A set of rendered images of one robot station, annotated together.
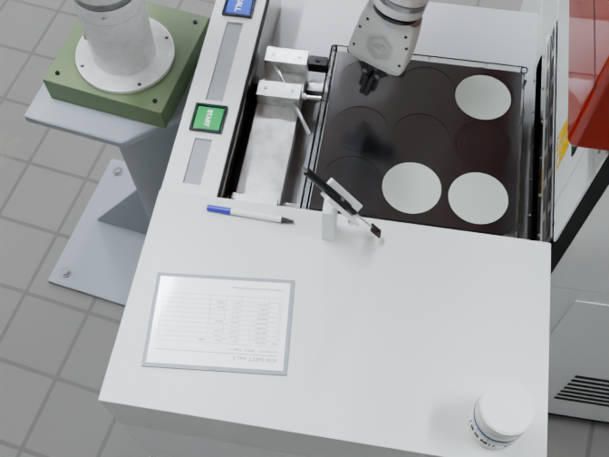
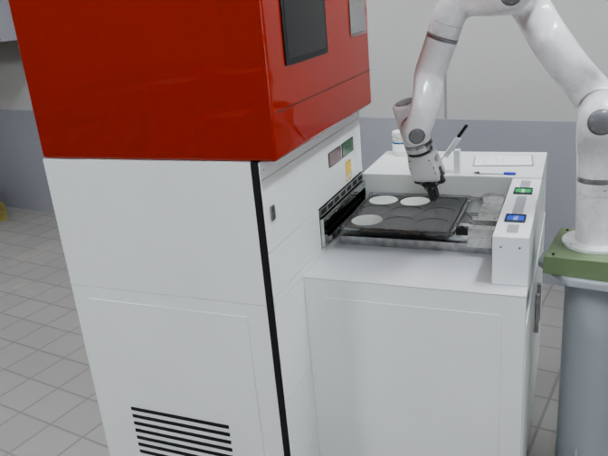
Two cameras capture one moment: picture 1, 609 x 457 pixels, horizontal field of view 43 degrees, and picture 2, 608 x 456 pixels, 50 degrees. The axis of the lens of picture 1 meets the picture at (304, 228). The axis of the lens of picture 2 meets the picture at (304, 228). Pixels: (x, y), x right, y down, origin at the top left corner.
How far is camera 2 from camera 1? 2.85 m
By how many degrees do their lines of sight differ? 97
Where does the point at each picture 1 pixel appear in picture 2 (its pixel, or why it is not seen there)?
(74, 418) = not seen: outside the picture
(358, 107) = (438, 217)
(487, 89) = (363, 222)
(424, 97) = (400, 220)
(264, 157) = (492, 213)
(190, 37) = (554, 249)
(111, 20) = not seen: hidden behind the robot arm
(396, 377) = not seen: hidden behind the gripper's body
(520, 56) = (327, 261)
